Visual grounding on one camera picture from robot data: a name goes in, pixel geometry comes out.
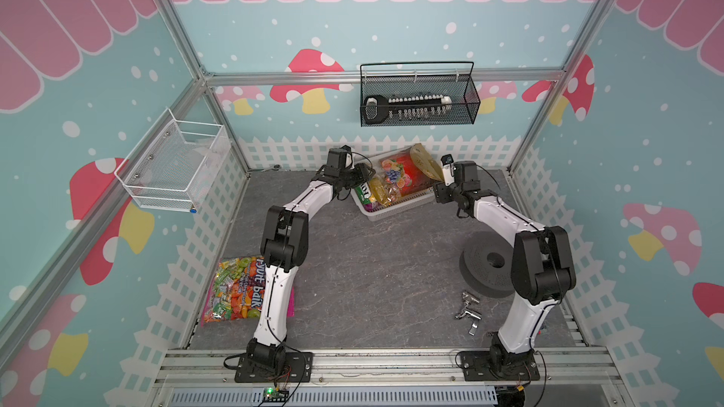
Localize large gold red candy bag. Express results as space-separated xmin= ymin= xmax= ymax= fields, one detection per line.
xmin=366 ymin=143 xmax=443 ymax=207

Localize white plastic basket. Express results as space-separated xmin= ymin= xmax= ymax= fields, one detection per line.
xmin=353 ymin=149 xmax=438 ymax=222

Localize pink fruit chewy candy bag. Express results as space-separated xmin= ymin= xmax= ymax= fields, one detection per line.
xmin=202 ymin=256 xmax=266 ymax=324

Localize green candy bag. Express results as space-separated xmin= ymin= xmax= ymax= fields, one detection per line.
xmin=356 ymin=183 xmax=377 ymax=210

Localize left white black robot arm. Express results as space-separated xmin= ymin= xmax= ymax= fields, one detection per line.
xmin=246 ymin=145 xmax=373 ymax=373

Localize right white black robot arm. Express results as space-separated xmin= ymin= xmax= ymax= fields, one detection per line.
xmin=434 ymin=155 xmax=576 ymax=369

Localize dark round disc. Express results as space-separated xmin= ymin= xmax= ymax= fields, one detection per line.
xmin=459 ymin=231 xmax=515 ymax=298

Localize black socket tool set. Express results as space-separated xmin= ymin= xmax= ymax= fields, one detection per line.
xmin=360 ymin=94 xmax=453 ymax=125

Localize silver metal clamp parts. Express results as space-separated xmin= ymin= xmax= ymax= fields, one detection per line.
xmin=454 ymin=290 xmax=482 ymax=337

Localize small circuit board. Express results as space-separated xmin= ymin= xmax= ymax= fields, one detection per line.
xmin=260 ymin=387 xmax=290 ymax=404

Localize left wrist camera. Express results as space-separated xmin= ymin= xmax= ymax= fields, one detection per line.
xmin=341 ymin=145 xmax=354 ymax=168

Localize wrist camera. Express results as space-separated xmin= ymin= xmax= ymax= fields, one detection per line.
xmin=440 ymin=154 xmax=454 ymax=186
xmin=341 ymin=145 xmax=354 ymax=168

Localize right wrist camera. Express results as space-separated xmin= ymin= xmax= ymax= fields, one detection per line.
xmin=440 ymin=154 xmax=454 ymax=186

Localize black wire wall basket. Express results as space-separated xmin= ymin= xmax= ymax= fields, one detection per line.
xmin=359 ymin=61 xmax=481 ymax=126

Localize white wire wall basket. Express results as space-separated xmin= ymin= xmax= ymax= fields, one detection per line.
xmin=114 ymin=109 xmax=231 ymax=213

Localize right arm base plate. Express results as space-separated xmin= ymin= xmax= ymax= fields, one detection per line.
xmin=456 ymin=348 xmax=540 ymax=384

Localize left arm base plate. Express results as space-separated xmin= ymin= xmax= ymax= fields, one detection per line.
xmin=234 ymin=352 xmax=315 ymax=384

